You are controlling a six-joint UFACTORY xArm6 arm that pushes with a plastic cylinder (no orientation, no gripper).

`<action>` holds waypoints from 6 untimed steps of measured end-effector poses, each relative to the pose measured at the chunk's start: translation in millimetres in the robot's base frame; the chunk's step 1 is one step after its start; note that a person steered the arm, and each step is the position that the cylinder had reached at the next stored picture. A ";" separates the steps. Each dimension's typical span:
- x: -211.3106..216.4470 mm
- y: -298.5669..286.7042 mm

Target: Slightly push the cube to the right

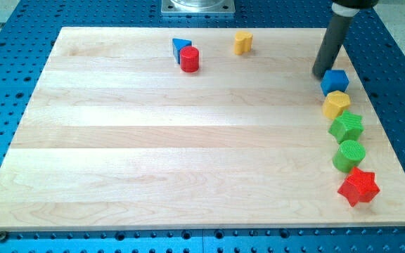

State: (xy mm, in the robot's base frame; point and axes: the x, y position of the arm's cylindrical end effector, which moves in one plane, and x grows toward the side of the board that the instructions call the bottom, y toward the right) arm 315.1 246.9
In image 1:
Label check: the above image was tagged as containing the yellow heart block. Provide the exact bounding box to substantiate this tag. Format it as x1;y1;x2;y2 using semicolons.
233;31;253;55

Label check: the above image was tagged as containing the yellow hexagon block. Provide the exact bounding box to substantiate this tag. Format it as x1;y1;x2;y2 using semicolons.
322;91;351;119

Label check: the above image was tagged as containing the green star block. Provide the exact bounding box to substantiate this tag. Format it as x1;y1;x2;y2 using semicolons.
328;110;364;144

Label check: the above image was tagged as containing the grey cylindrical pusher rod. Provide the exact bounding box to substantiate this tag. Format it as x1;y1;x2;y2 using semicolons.
312;3;360;79

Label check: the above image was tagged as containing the green cylinder block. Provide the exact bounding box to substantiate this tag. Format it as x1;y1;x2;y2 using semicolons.
333;140;366;173

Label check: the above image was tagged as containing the black robot arm end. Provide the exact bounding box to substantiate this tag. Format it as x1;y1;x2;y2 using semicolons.
333;0;379;9

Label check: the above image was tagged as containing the wooden board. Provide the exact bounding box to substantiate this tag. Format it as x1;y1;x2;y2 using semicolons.
0;27;405;231

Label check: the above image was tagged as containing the blue triangle block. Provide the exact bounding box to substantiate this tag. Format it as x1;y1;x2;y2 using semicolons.
172;38;192;64

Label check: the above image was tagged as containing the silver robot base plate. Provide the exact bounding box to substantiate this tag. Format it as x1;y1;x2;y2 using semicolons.
161;0;236;15

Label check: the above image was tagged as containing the blue cube block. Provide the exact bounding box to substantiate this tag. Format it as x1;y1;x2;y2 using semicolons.
321;70;349;96

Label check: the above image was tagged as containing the red star block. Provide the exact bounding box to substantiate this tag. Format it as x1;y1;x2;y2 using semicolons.
337;167;380;207

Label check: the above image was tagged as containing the red cylinder block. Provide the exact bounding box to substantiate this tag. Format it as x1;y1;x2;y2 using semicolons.
180;46;200;72

